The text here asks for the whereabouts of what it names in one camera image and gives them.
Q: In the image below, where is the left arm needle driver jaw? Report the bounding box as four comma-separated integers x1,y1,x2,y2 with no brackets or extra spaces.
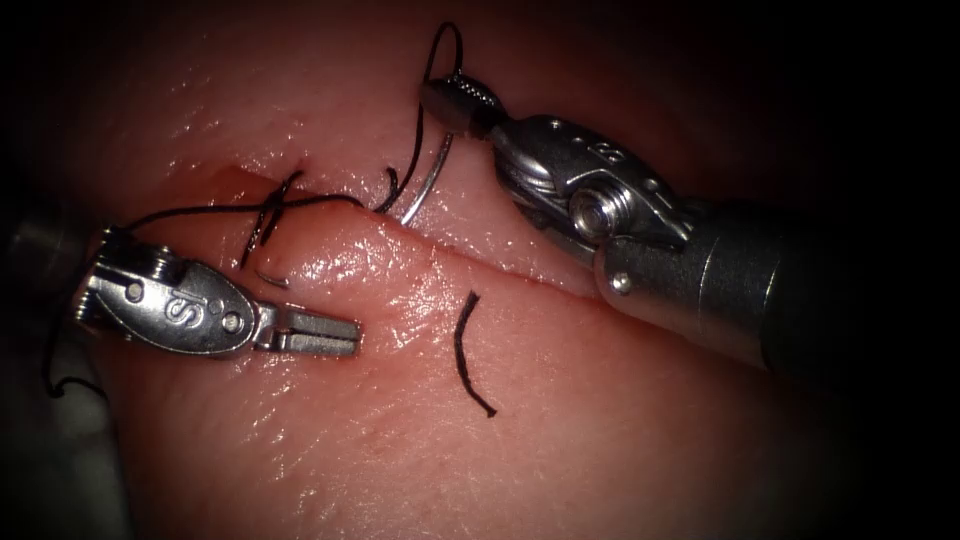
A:
254,332,361,358
257,302,362,340

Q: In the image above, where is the right arm needle driver jaw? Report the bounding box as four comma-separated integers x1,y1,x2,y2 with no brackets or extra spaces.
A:
447,74,503,113
419,77,509,142

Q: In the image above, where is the right arm needle driver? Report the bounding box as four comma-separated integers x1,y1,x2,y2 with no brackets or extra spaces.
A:
489,113,693,268

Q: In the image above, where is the left arm needle driver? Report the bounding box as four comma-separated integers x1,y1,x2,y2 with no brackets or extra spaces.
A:
73,227,262,360

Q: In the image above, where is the curved steel needle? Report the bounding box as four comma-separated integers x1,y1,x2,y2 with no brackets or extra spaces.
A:
399,132,456,228

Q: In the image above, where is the black stitching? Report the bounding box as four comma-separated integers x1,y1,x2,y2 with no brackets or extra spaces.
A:
238,170,306,271

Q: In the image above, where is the cut-off black thread piece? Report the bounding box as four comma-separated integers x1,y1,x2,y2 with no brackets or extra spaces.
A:
452,290,499,419

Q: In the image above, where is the tissue pad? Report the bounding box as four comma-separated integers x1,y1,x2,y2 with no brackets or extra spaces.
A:
44,0,886,540

